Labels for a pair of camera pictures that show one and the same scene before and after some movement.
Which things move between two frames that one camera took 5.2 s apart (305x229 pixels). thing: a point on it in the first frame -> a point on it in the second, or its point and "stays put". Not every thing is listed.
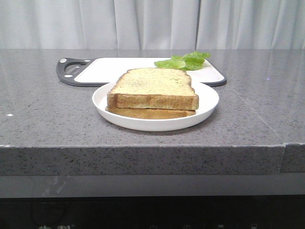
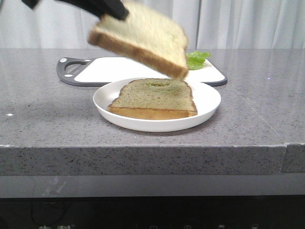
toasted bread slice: x=153 y=88 -> x=146 y=36
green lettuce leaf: x=189 y=61 stays put
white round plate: x=208 y=99 stays put
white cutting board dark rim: x=101 y=71 stays put
